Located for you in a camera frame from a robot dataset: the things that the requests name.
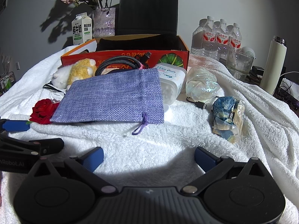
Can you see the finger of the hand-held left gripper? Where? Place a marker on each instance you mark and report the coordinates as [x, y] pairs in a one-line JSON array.
[[16, 125], [48, 144]]

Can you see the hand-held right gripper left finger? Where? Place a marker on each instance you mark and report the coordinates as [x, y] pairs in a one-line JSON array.
[[92, 159]]

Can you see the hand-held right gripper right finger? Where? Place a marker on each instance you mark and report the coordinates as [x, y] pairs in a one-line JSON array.
[[205, 159]]

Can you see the red fabric rose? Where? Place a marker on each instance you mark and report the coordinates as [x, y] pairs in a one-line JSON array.
[[43, 112]]

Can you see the blue snack wrapper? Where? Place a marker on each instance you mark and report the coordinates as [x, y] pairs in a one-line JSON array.
[[224, 107]]

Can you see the iridescent plastic bag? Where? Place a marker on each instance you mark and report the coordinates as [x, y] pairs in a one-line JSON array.
[[202, 84]]

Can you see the yellow white plush toy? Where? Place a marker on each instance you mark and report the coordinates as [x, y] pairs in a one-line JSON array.
[[79, 72]]

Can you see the orange cardboard box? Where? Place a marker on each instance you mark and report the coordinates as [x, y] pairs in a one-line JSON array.
[[70, 60]]

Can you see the white plastic wipes container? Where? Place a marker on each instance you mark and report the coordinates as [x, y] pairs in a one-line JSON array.
[[170, 77]]

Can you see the white terry towel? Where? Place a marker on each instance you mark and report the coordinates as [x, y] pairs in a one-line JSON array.
[[151, 140]]

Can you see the clear glass cup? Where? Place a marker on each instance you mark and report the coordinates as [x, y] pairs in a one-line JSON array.
[[239, 64]]

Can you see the white milk carton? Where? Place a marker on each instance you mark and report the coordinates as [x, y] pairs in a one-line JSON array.
[[81, 30]]

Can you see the white thermos bottle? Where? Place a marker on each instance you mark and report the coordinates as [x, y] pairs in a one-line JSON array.
[[272, 65]]

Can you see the white round gadget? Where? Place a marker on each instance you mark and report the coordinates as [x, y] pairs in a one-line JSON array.
[[248, 51]]

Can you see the pack of water bottles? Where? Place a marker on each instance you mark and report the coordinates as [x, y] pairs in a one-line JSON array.
[[215, 39]]

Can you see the black paper bag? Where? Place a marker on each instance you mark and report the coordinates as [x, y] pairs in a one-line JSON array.
[[147, 11]]

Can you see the wall outlet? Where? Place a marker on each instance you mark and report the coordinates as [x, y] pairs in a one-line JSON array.
[[17, 65]]

